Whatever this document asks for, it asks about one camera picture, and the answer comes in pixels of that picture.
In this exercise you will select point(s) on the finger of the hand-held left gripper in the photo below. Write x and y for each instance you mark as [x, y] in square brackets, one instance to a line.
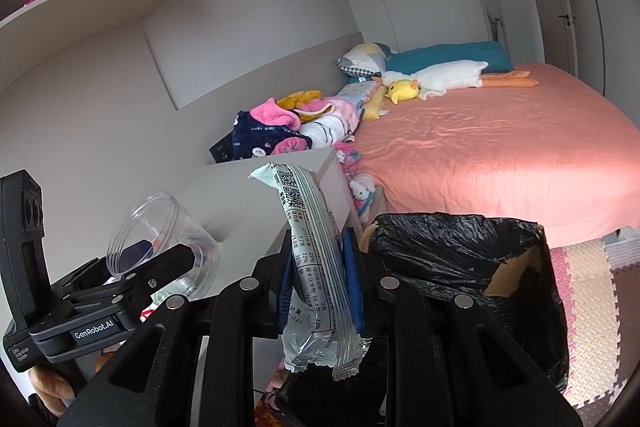
[165, 262]
[82, 273]

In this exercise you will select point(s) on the yellow duck plush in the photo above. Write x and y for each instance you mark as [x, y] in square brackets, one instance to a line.
[402, 91]

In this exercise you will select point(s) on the trash bin with black bag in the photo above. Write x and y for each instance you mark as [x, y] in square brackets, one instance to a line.
[450, 247]

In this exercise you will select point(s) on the bed with pink sheet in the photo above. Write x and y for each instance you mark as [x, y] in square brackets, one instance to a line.
[500, 147]

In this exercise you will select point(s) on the yellow patterned long pillow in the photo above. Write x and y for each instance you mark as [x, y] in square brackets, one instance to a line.
[374, 104]

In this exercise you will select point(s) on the foam floor mat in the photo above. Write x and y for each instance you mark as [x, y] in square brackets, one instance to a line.
[590, 307]

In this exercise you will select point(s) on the white cartoon blanket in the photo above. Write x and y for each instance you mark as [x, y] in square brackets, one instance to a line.
[330, 124]

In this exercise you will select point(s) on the white desk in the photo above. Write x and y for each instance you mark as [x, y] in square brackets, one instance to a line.
[235, 207]

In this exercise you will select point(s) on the pink floral cloth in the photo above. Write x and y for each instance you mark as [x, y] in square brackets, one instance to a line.
[347, 157]

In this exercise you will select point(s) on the yellow garment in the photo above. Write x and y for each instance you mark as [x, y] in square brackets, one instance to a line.
[300, 98]

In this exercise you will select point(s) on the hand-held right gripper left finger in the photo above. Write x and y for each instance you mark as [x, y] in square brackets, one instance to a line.
[283, 292]

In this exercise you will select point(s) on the blue floral cushion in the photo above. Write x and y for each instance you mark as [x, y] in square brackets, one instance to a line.
[352, 93]

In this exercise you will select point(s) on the teal pillow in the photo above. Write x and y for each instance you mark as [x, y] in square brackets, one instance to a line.
[450, 54]

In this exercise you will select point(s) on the person's left hand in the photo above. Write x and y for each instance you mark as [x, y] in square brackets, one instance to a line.
[50, 389]

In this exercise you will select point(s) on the patchwork pillow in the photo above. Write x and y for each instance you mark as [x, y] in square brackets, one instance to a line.
[362, 59]

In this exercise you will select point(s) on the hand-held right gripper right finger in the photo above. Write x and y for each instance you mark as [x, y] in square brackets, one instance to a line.
[353, 287]

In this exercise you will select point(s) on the navy patterned garment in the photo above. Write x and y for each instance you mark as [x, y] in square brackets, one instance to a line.
[250, 137]

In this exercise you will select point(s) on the pink fleece garment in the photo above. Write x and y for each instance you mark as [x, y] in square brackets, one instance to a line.
[272, 112]

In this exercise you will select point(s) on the silver snack wrapper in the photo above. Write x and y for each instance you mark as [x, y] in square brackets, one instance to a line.
[312, 257]

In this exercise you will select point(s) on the white goose plush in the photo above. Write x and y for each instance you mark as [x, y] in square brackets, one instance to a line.
[450, 77]

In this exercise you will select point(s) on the white cat plush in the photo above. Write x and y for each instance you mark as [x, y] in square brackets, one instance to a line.
[362, 194]

